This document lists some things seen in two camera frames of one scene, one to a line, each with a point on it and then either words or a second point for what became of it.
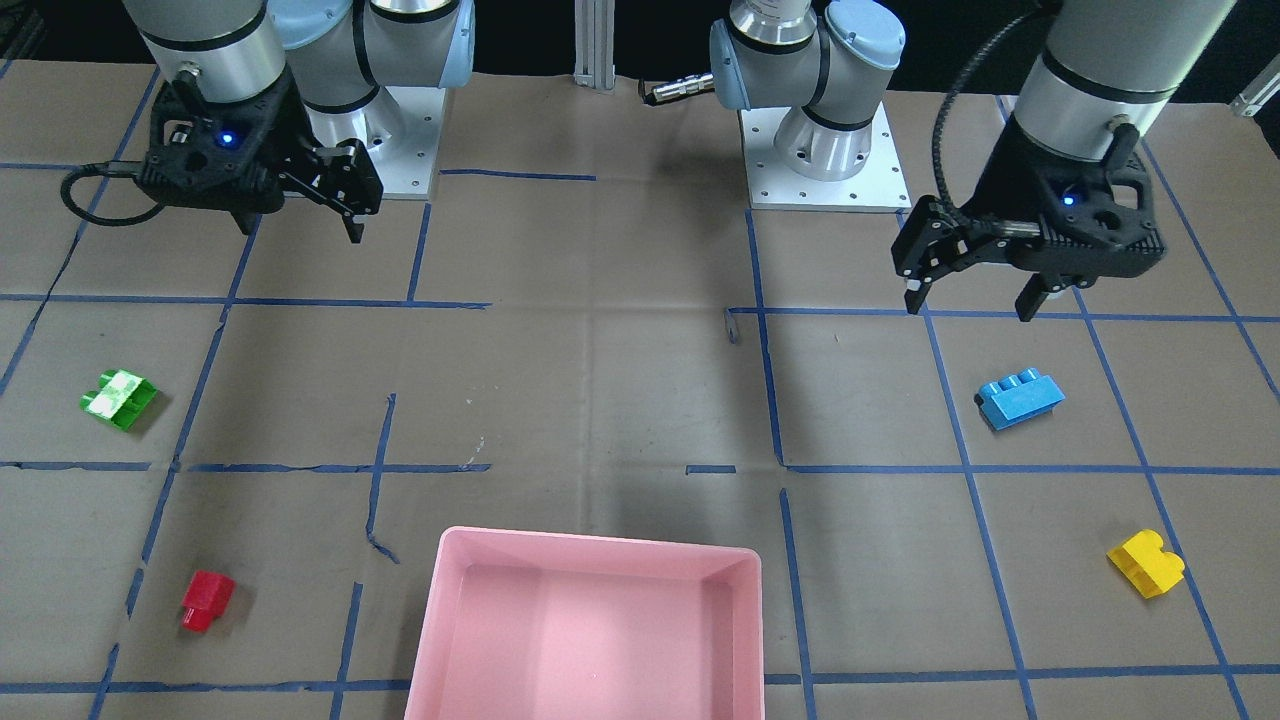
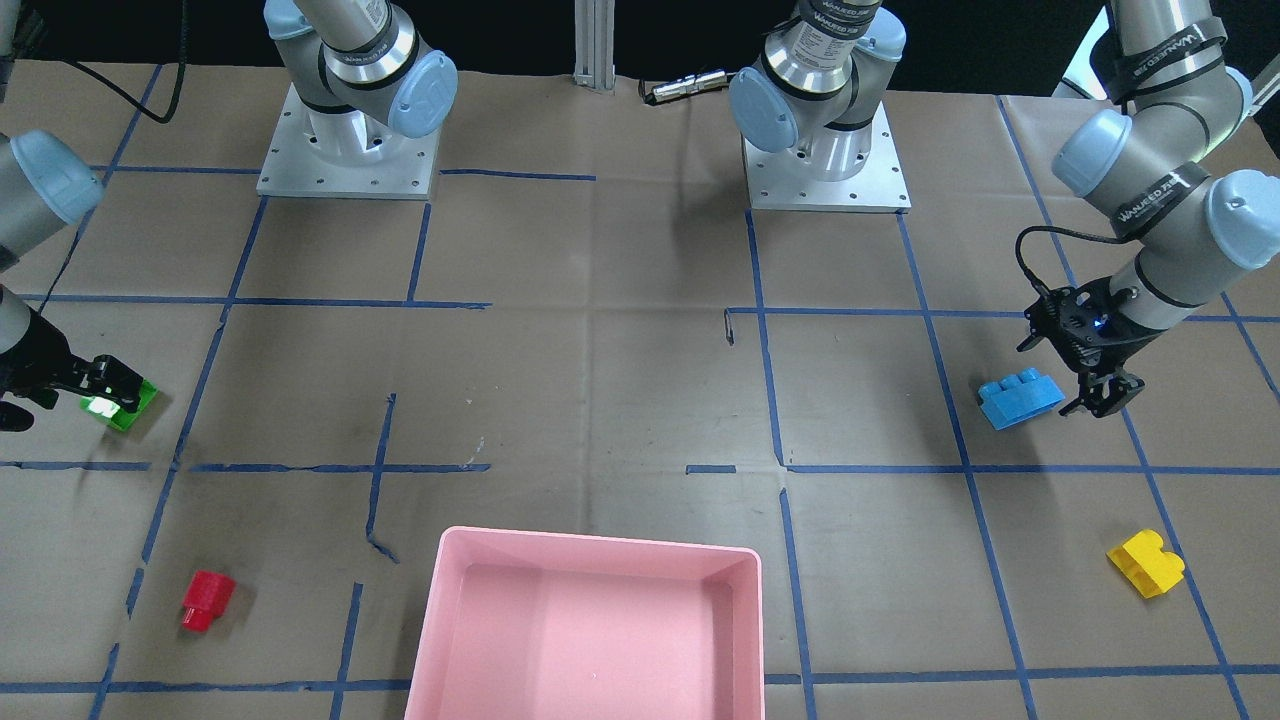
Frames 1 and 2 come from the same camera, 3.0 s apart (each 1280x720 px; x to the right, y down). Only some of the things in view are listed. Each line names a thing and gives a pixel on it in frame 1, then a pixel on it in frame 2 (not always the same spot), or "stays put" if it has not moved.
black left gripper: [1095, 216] -> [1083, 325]
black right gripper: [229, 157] -> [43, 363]
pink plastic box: [532, 626] stays put
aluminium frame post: [594, 43] stays put
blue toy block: [1016, 399] stays put
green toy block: [120, 399] stays put
